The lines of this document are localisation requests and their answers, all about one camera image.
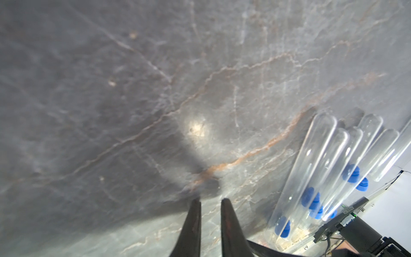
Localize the test tube blue stopper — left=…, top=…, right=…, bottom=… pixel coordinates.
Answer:
left=290, top=128, right=350, bottom=236
left=307, top=126, right=363, bottom=223
left=330, top=129, right=399, bottom=213
left=264, top=113, right=337, bottom=246

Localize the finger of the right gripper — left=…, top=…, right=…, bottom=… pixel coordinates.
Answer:
left=247, top=240, right=301, bottom=257

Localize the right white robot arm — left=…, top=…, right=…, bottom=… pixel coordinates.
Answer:
left=324, top=216, right=411, bottom=257

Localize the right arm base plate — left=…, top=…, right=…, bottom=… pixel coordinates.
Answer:
left=314, top=197, right=369, bottom=243

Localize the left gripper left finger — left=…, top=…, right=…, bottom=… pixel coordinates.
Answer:
left=169, top=199, right=201, bottom=257

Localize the clear test tube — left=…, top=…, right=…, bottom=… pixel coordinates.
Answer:
left=368, top=120, right=411, bottom=182
left=322, top=114, right=383, bottom=221

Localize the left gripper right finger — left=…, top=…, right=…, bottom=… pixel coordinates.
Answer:
left=220, top=198, right=254, bottom=257

